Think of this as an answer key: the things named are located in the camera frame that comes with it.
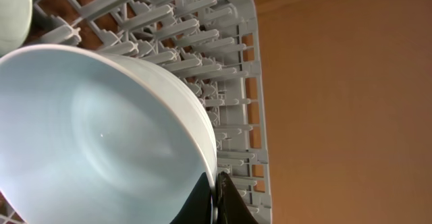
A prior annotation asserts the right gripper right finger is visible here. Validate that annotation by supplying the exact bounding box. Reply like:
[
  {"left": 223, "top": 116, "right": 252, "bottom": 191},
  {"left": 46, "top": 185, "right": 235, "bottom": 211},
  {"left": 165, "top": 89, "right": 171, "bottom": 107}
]
[{"left": 217, "top": 172, "right": 258, "bottom": 224}]

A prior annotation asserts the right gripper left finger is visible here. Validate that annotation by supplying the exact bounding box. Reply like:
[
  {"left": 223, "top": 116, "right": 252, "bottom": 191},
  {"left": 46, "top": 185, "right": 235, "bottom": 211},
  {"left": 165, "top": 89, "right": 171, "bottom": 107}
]
[{"left": 170, "top": 173, "right": 213, "bottom": 224}]

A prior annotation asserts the small light blue bowl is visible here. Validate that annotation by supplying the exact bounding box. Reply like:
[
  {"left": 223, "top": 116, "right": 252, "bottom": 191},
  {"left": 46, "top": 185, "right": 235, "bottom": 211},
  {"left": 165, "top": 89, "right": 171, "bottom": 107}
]
[{"left": 1, "top": 45, "right": 217, "bottom": 223}]

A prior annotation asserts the green bowl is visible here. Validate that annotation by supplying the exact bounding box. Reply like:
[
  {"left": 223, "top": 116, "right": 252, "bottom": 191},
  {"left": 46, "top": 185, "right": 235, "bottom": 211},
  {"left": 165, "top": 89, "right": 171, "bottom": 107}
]
[{"left": 1, "top": 0, "right": 32, "bottom": 56}]

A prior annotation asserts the grey dishwasher rack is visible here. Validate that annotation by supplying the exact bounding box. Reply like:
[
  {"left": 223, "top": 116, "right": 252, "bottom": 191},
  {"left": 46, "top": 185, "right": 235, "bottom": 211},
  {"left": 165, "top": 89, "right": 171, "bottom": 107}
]
[{"left": 1, "top": 0, "right": 272, "bottom": 223}]

